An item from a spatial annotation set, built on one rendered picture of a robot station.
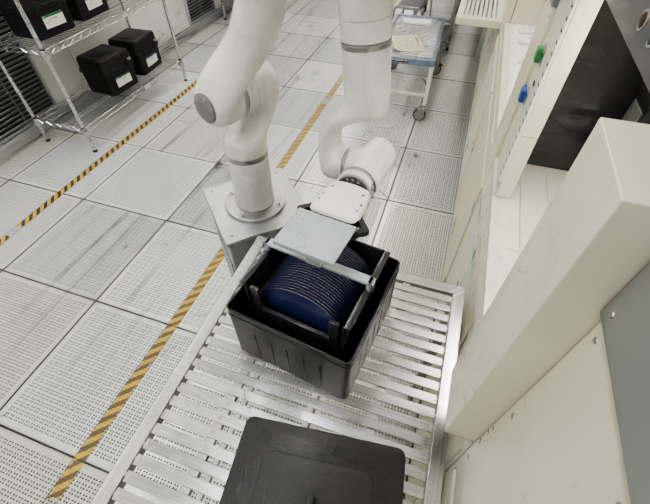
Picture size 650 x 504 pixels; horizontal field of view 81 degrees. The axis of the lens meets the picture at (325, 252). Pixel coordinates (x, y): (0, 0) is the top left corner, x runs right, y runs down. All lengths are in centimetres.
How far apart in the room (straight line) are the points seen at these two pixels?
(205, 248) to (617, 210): 204
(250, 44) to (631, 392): 81
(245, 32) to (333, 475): 83
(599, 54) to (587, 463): 100
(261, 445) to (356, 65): 68
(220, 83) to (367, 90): 36
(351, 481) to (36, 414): 153
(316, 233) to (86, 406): 144
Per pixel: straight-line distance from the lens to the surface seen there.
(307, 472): 73
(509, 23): 257
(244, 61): 92
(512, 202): 119
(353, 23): 72
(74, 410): 195
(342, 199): 76
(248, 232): 116
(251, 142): 107
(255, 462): 74
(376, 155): 85
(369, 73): 74
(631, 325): 38
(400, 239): 220
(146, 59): 373
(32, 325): 229
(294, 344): 75
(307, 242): 67
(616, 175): 36
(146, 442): 92
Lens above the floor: 158
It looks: 49 degrees down
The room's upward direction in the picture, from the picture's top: straight up
